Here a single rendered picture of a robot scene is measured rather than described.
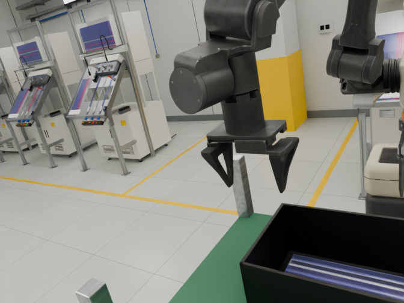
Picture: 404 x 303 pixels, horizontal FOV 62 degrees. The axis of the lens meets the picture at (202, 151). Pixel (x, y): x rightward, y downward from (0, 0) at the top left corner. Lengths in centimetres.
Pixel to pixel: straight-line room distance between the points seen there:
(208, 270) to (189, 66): 42
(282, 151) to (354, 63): 44
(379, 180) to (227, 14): 102
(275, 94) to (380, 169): 295
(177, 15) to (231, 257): 481
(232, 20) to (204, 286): 45
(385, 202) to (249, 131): 98
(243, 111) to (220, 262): 34
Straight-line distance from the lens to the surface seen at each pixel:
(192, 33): 519
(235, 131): 46
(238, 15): 42
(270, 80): 415
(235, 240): 74
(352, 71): 84
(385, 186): 135
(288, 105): 415
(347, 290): 46
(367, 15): 81
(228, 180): 54
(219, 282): 65
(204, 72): 39
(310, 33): 448
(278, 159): 45
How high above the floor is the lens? 138
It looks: 20 degrees down
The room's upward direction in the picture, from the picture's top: 12 degrees counter-clockwise
